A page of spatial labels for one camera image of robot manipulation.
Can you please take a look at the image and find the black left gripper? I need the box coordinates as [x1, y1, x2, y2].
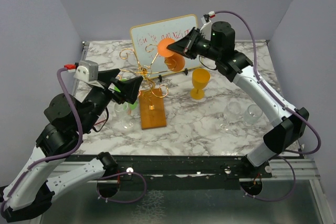
[80, 68, 144, 132]

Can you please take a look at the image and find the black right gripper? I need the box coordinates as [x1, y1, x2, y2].
[167, 27, 221, 61]

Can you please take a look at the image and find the orange plastic wine glass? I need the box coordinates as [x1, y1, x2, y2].
[158, 38, 185, 72]

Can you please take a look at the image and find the green plastic wine glass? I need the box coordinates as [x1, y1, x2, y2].
[113, 78, 139, 111]

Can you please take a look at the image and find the yellow plastic wine glass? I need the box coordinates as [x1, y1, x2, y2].
[190, 68, 211, 100]

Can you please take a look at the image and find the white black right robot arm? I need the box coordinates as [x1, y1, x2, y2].
[167, 22, 309, 177]

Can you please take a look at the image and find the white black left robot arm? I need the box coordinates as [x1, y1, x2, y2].
[1, 68, 143, 223]

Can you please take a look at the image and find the clear wine glass left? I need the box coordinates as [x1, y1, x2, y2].
[114, 102, 134, 129]

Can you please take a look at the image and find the clear wine glass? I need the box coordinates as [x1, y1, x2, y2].
[114, 102, 134, 129]
[243, 104, 263, 125]
[220, 101, 241, 131]

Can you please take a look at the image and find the wooden rack base board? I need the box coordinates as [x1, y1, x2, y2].
[139, 88, 167, 130]

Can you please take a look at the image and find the clear wine glass middle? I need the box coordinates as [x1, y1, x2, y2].
[220, 101, 241, 131]

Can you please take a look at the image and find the clear wine glass right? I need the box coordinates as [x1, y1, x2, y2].
[243, 104, 263, 125]

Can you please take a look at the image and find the yellow framed whiteboard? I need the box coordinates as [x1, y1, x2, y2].
[130, 14, 198, 79]

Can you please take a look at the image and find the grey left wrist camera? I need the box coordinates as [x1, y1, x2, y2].
[74, 60, 99, 83]

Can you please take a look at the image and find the gold wire wine glass rack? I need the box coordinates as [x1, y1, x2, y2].
[119, 44, 178, 99]

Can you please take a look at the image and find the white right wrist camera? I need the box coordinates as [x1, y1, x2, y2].
[199, 10, 216, 36]

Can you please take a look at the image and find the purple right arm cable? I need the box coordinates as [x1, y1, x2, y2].
[214, 10, 322, 155]

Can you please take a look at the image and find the black mounting rail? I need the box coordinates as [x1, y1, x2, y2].
[62, 153, 274, 190]

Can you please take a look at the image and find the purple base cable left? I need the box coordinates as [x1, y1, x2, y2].
[96, 170, 147, 204]

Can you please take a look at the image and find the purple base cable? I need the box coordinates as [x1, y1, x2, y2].
[241, 155, 297, 203]
[96, 170, 147, 204]

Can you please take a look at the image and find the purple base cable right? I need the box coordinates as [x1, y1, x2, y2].
[241, 155, 297, 203]

